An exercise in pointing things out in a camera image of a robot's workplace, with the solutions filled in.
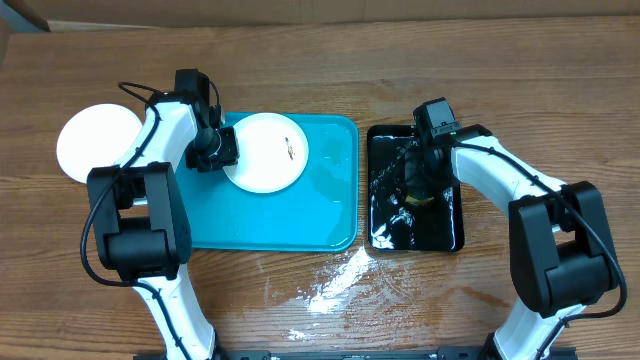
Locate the white plate with stain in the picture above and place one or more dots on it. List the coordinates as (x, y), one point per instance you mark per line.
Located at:
(97, 136)

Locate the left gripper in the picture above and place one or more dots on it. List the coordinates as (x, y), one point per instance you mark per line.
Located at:
(229, 156)

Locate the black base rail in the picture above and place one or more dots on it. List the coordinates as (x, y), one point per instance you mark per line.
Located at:
(443, 353)

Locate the teal plastic tray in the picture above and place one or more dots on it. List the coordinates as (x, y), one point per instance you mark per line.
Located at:
(317, 213)

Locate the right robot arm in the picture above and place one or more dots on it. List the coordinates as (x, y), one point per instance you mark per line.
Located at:
(563, 263)

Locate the yellow green sponge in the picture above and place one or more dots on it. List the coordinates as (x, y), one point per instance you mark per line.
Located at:
(418, 202)

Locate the black rectangular tray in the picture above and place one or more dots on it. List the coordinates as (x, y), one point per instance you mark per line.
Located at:
(395, 225)

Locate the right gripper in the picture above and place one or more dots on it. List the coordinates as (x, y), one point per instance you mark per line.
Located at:
(413, 179)

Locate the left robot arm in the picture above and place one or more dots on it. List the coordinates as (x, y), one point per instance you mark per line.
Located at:
(137, 234)

